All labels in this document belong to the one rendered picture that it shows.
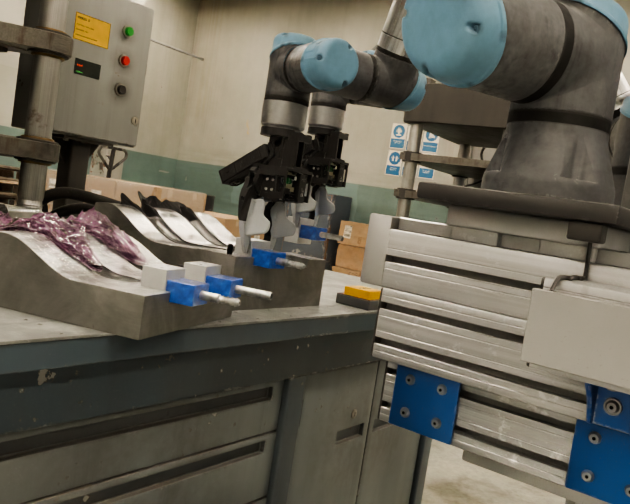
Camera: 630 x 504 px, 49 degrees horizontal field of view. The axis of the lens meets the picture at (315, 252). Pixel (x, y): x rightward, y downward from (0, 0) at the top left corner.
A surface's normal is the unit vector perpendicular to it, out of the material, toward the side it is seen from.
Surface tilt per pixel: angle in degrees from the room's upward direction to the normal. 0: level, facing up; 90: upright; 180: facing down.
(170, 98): 90
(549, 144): 72
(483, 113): 90
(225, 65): 90
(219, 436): 90
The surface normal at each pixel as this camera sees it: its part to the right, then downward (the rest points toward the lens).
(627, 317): -0.59, -0.04
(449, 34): -0.84, 0.01
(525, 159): -0.60, -0.35
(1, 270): -0.31, 0.02
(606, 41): 0.40, 0.05
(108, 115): 0.80, 0.17
